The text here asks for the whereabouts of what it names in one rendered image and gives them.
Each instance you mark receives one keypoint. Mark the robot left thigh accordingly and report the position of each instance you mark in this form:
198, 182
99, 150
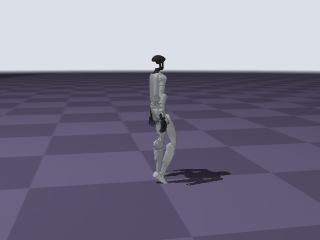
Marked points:
158, 144

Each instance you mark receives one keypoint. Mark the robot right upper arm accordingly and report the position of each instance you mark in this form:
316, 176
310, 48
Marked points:
162, 84

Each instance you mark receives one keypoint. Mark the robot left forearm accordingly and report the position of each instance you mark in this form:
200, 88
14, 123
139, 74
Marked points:
152, 106

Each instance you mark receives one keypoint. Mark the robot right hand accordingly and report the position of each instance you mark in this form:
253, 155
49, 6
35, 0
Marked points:
163, 123

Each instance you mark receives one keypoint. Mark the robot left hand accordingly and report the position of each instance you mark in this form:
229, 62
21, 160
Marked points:
151, 121

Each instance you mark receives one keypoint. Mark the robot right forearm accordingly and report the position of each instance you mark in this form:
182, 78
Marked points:
162, 103

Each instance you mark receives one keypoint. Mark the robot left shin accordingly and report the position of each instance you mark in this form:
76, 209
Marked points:
158, 156

